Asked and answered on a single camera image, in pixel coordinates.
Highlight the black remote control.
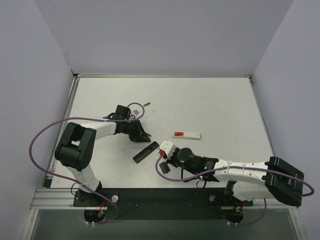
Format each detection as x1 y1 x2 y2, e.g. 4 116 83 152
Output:
132 141 160 164

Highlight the white stick with orange tip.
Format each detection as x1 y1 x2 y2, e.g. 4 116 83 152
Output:
171 131 202 140

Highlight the black battery cover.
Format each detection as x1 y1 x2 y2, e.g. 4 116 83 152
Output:
159 162 171 175

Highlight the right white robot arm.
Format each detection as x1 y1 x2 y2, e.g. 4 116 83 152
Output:
160 147 304 207

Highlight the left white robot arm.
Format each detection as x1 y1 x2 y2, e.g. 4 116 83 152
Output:
54 105 151 206

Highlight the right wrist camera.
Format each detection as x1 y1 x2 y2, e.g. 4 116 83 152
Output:
159 140 177 159

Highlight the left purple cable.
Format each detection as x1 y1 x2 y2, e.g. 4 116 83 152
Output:
28 102 146 225

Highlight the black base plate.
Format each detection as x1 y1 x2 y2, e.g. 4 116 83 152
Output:
72 187 253 221

